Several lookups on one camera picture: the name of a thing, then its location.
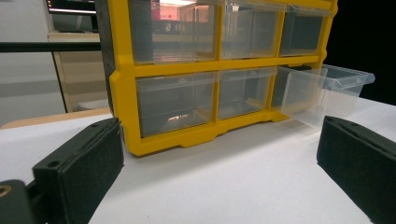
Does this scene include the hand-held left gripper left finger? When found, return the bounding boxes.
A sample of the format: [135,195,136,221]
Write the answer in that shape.
[32,117,125,224]

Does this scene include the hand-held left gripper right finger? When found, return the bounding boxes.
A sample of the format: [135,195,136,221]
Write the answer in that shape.
[316,115,396,224]

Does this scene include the yellow and black drawer organizer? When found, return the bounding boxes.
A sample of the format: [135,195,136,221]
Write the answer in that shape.
[94,0,339,157]

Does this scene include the clear plastic drawer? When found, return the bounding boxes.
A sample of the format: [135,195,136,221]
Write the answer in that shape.
[272,63,376,130]

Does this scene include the light wooden cabinet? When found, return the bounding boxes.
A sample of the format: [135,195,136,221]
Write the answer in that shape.
[47,31,110,114]

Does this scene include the grid of clear drawers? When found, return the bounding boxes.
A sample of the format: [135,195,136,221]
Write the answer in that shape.
[128,0,332,138]

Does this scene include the black curtain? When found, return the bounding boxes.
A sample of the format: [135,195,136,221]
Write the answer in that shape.
[322,0,396,106]

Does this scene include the black horizontal frame bar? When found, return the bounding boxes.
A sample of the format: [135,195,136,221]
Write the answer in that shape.
[0,41,103,53]

